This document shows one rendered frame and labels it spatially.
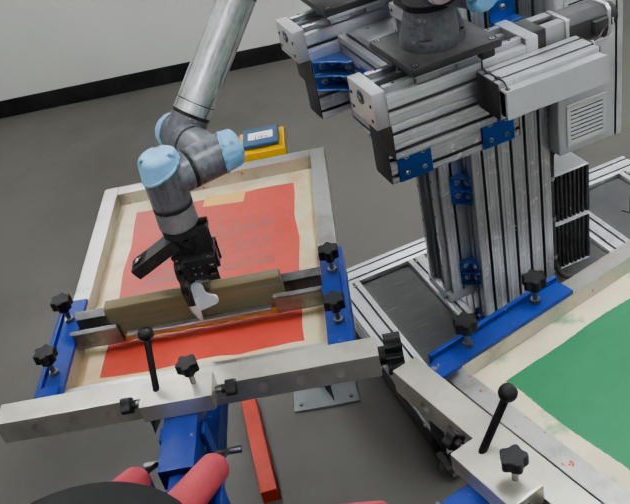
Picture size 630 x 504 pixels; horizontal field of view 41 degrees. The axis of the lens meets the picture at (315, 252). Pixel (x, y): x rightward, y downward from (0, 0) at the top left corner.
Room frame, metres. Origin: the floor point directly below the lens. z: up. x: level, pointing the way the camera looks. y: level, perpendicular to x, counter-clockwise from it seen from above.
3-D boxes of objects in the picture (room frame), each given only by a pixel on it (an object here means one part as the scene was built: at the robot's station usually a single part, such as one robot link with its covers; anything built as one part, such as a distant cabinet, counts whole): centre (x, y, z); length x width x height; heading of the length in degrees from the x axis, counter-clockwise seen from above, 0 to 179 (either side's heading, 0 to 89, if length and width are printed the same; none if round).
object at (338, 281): (1.32, -0.02, 0.97); 0.30 x 0.05 x 0.07; 175
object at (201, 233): (1.37, 0.23, 1.15); 0.09 x 0.08 x 0.12; 85
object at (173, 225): (1.37, 0.23, 1.23); 0.08 x 0.08 x 0.05
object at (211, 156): (1.43, 0.15, 1.30); 0.11 x 0.11 x 0.08; 26
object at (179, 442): (1.02, 0.28, 1.02); 0.17 x 0.06 x 0.05; 175
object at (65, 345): (1.36, 0.53, 0.97); 0.30 x 0.05 x 0.07; 175
